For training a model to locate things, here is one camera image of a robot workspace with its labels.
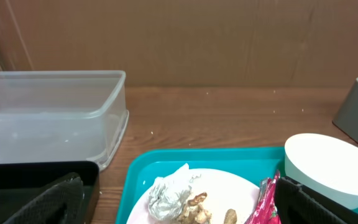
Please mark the clear plastic bin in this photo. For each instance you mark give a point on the clear plastic bin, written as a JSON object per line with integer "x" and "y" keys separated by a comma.
{"x": 50, "y": 116}

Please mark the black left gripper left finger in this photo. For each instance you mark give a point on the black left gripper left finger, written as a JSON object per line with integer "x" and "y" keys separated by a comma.
{"x": 57, "y": 202}

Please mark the red snack wrapper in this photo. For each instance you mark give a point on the red snack wrapper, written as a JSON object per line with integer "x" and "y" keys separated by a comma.
{"x": 265, "y": 211}

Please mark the teal serving tray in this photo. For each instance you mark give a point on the teal serving tray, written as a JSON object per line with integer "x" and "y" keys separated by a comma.
{"x": 252, "y": 163}

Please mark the foil ball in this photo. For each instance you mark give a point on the foil ball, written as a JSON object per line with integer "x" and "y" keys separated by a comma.
{"x": 168, "y": 195}

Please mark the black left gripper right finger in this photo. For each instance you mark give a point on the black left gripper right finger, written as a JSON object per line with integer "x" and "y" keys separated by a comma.
{"x": 298, "y": 204}

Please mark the peanut shells and rice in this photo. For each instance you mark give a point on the peanut shells and rice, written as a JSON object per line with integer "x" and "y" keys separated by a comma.
{"x": 194, "y": 212}

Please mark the black tray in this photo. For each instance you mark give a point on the black tray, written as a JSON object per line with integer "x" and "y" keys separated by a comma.
{"x": 21, "y": 182}

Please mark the pink plate with food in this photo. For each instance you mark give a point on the pink plate with food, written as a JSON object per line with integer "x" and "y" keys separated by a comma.
{"x": 224, "y": 191}

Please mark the white bowl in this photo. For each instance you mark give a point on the white bowl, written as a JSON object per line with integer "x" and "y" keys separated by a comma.
{"x": 325, "y": 164}

